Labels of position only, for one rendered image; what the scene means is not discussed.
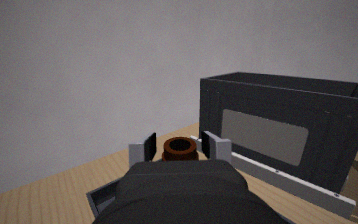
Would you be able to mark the dark grey rectangular tray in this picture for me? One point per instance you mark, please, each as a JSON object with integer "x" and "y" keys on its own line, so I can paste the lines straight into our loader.
{"x": 105, "y": 194}

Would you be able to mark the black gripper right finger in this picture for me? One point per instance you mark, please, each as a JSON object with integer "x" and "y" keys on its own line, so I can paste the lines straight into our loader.
{"x": 214, "y": 147}

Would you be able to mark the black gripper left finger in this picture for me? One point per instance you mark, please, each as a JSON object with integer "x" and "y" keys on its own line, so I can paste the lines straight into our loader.
{"x": 142, "y": 150}

